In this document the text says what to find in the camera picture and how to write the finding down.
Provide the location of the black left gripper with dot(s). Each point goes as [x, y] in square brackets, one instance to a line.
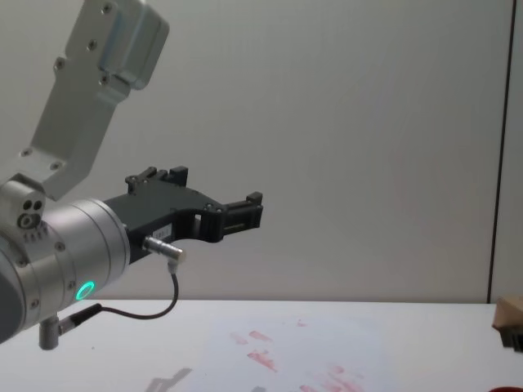
[157, 212]

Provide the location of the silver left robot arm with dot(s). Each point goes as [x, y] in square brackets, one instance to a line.
[77, 241]

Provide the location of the white table cloth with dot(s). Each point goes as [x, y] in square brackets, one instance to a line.
[367, 343]

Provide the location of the brown cardboard box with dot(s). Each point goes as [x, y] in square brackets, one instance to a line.
[510, 316]

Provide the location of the red round object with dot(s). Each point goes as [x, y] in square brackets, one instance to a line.
[508, 388]

